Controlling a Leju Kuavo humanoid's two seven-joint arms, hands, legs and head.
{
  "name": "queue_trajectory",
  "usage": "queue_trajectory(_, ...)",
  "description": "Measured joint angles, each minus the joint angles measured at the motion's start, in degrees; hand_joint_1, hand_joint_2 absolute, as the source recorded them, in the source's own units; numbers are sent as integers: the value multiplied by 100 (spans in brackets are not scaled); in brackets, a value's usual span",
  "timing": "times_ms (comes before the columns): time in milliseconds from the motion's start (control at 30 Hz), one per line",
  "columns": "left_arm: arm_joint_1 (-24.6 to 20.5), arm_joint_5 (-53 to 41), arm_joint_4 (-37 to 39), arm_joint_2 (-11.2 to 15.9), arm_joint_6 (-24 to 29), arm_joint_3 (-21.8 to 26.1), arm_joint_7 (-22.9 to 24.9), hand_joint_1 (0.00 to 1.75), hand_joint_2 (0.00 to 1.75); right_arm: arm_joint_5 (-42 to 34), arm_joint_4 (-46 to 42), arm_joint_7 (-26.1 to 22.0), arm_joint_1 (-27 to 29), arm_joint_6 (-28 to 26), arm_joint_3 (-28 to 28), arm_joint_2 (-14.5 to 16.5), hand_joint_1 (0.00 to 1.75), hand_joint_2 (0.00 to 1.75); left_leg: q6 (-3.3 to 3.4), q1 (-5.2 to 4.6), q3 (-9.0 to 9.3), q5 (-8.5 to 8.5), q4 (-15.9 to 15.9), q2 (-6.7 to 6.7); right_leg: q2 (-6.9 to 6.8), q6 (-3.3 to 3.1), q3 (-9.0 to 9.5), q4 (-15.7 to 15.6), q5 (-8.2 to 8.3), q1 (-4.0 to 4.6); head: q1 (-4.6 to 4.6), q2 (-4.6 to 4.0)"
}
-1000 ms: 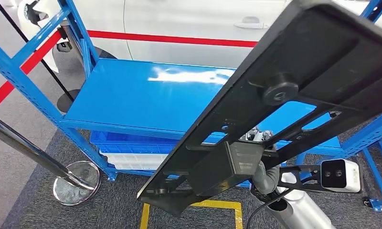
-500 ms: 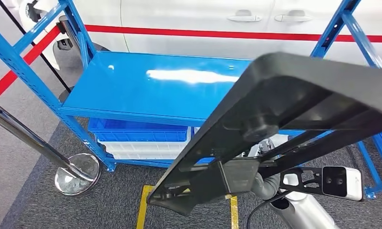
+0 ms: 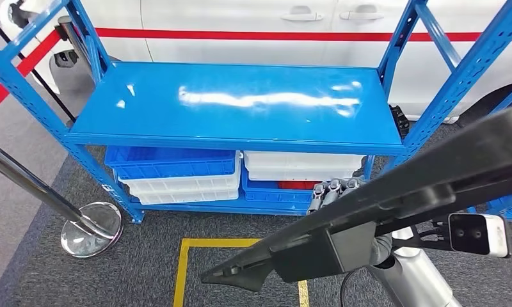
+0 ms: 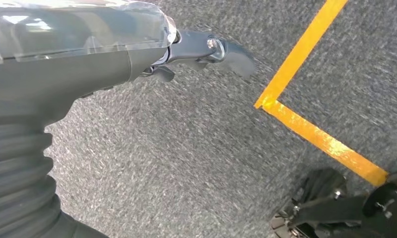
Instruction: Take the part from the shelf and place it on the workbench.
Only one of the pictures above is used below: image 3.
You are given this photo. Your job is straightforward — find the chrome stanchion post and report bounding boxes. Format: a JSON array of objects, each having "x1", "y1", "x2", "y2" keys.
[{"x1": 0, "y1": 138, "x2": 124, "y2": 258}]

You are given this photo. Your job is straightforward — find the thin black stanchion pole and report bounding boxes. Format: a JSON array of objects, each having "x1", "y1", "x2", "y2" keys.
[{"x1": 0, "y1": 8, "x2": 77, "y2": 123}]

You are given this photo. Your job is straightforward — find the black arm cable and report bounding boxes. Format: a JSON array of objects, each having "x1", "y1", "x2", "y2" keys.
[{"x1": 340, "y1": 267, "x2": 369, "y2": 307}]

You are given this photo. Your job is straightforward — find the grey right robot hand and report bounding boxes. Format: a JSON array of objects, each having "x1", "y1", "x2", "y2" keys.
[{"x1": 307, "y1": 177, "x2": 365, "y2": 215}]

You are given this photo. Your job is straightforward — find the blue metal shelf rack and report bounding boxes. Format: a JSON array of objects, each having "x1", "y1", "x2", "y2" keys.
[
  {"x1": 468, "y1": 80, "x2": 512, "y2": 222},
  {"x1": 0, "y1": 0, "x2": 512, "y2": 225}
]

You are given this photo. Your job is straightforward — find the dark stanchion post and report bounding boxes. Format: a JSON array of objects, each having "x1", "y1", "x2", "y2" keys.
[{"x1": 54, "y1": 16, "x2": 93, "y2": 68}]

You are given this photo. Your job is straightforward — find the black ribbed plastic object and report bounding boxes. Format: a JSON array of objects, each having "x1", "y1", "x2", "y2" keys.
[{"x1": 389, "y1": 105, "x2": 411, "y2": 139}]

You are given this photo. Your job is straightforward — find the white car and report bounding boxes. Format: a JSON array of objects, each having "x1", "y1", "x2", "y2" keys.
[{"x1": 0, "y1": 0, "x2": 512, "y2": 128}]

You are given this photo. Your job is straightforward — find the black plastic car part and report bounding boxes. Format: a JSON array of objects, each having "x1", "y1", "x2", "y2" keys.
[{"x1": 200, "y1": 106, "x2": 512, "y2": 293}]

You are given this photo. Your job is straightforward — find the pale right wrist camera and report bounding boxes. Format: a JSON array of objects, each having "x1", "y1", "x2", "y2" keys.
[{"x1": 447, "y1": 213, "x2": 511, "y2": 258}]

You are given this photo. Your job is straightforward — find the red barrier belt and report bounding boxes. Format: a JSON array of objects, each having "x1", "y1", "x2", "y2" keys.
[
  {"x1": 0, "y1": 29, "x2": 62, "y2": 120},
  {"x1": 95, "y1": 27, "x2": 512, "y2": 42}
]

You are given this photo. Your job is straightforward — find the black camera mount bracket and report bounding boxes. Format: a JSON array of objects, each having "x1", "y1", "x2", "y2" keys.
[{"x1": 391, "y1": 218, "x2": 451, "y2": 251}]

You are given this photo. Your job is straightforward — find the red object in bin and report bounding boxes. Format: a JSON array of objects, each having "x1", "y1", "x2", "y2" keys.
[{"x1": 278, "y1": 180, "x2": 321, "y2": 190}]

